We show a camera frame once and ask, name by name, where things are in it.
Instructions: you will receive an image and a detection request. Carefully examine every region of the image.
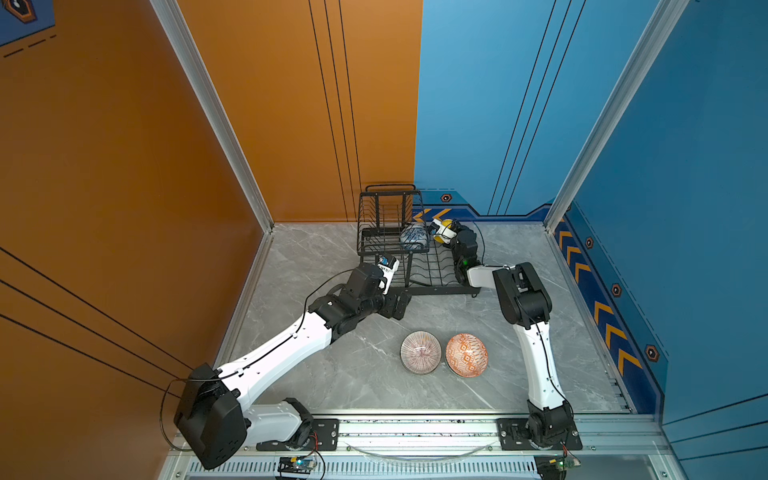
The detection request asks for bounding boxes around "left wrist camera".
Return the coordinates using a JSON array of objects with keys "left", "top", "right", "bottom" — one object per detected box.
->
[{"left": 377, "top": 254, "right": 400, "bottom": 295}]

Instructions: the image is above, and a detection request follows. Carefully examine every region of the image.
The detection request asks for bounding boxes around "green circuit board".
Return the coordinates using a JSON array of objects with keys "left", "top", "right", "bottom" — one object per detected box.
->
[
  {"left": 534, "top": 457, "right": 582, "bottom": 480},
  {"left": 277, "top": 456, "right": 318, "bottom": 479}
]

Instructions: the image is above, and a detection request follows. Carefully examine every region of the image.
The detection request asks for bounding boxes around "right aluminium corner post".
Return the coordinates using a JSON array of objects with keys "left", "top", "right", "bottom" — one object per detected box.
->
[{"left": 543, "top": 0, "right": 689, "bottom": 234}]

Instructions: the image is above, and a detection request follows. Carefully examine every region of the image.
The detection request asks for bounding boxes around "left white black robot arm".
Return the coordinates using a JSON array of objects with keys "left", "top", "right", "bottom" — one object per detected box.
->
[{"left": 173, "top": 255, "right": 407, "bottom": 470}]

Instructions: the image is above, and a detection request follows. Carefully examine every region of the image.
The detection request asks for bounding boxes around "orange patterned bowl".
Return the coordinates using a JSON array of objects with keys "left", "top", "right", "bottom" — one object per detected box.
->
[{"left": 445, "top": 333, "right": 489, "bottom": 378}]

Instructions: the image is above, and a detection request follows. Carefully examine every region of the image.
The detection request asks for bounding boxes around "left green circuit board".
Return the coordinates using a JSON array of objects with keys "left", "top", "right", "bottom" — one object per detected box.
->
[{"left": 277, "top": 456, "right": 318, "bottom": 479}]

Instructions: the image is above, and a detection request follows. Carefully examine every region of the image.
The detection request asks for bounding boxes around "aluminium front rail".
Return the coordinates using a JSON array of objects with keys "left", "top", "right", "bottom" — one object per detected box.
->
[{"left": 160, "top": 411, "right": 686, "bottom": 479}]

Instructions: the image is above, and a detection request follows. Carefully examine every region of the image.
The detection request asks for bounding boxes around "aluminium corner post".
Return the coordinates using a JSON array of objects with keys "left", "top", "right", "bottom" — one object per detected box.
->
[
  {"left": 149, "top": 0, "right": 275, "bottom": 232},
  {"left": 543, "top": 0, "right": 689, "bottom": 234}
]

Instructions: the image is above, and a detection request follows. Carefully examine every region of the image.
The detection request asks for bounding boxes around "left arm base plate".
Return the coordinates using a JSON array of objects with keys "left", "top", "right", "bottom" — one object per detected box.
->
[{"left": 256, "top": 418, "right": 339, "bottom": 453}]

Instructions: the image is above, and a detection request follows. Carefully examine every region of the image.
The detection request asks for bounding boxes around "blue white floral bowl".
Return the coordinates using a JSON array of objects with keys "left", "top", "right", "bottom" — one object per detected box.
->
[{"left": 399, "top": 223, "right": 428, "bottom": 251}]

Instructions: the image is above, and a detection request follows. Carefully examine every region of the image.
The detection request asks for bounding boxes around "pink striped bowl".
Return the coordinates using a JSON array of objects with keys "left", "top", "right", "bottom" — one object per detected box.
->
[{"left": 400, "top": 331, "right": 442, "bottom": 375}]

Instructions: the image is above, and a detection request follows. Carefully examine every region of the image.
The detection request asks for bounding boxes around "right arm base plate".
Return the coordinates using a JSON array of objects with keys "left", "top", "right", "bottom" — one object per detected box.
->
[{"left": 496, "top": 417, "right": 584, "bottom": 451}]

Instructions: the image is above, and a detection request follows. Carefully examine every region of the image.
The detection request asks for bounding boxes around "left aluminium corner post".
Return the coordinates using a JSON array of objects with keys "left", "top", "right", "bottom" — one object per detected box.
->
[{"left": 149, "top": 0, "right": 275, "bottom": 232}]

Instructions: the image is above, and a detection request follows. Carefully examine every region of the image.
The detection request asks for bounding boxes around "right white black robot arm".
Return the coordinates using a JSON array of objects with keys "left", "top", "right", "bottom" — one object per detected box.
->
[{"left": 433, "top": 220, "right": 578, "bottom": 449}]

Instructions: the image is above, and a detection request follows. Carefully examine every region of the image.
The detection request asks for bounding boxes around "black wire dish rack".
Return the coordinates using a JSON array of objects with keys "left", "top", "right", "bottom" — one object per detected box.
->
[{"left": 357, "top": 183, "right": 481, "bottom": 296}]

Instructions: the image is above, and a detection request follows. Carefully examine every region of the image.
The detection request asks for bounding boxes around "right green circuit board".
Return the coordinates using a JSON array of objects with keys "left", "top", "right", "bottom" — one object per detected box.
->
[{"left": 534, "top": 457, "right": 582, "bottom": 480}]

